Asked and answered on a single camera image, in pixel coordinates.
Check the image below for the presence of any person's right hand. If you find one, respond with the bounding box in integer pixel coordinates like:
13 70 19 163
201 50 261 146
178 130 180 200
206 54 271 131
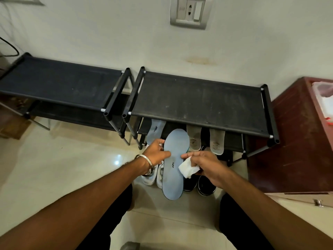
181 151 231 189

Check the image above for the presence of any person's left hand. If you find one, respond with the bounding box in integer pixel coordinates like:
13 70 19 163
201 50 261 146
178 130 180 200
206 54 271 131
142 139 172 169

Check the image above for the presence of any white tissue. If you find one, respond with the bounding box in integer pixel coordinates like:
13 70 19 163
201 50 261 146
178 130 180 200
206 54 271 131
178 157 201 179

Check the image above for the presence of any blue shoe insole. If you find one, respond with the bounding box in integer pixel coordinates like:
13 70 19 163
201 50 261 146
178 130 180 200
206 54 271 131
146 119 167 146
162 129 190 201

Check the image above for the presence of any person's left forearm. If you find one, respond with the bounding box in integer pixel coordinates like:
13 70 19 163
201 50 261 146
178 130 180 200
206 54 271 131
0 157 152 250

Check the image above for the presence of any person's right forearm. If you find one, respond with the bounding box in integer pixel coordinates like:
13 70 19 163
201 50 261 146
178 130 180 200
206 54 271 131
217 170 333 250

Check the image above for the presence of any black shoe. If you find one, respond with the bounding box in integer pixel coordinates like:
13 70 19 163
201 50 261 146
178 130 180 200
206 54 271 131
183 174 201 192
197 175 217 197

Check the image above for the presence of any white shoe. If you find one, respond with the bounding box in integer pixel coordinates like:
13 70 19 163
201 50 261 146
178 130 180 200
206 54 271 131
156 161 165 189
140 164 159 186

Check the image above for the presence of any grey shoe insole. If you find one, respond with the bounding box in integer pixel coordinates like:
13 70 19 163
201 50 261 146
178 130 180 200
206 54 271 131
209 129 225 156
186 124 202 152

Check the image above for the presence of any black fabric shoe rack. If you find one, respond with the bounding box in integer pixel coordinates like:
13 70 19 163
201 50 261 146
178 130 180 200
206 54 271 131
0 52 136 146
122 66 280 167

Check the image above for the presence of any person's right leg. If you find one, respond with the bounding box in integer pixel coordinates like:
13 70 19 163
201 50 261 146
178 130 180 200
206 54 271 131
219 193 275 250

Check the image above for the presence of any person's leg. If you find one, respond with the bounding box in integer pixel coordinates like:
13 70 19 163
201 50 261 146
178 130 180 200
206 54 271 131
77 183 133 250
219 193 275 250

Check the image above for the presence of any person's left leg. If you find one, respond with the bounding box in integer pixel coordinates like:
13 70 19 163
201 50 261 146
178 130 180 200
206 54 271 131
77 183 133 250

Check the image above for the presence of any brown wooden cabinet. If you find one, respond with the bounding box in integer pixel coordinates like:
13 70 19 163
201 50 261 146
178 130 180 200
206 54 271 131
247 77 333 193

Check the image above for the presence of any cream cabinet door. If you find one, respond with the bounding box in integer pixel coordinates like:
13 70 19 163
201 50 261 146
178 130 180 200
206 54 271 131
265 191 333 232

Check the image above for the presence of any clear plastic bag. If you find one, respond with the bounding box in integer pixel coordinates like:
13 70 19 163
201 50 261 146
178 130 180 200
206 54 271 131
312 81 333 125

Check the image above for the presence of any brown wooden furniture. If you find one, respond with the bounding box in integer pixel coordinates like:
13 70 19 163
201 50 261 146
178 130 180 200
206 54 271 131
0 95 35 140

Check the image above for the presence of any silver bracelet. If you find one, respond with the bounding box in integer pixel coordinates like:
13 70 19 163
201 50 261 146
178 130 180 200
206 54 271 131
134 154 154 177

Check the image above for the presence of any grey wall switch plate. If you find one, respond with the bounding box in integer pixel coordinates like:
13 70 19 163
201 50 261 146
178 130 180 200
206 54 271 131
170 0 213 30

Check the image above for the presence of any black cable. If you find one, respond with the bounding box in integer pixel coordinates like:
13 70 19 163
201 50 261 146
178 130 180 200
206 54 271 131
0 36 20 57

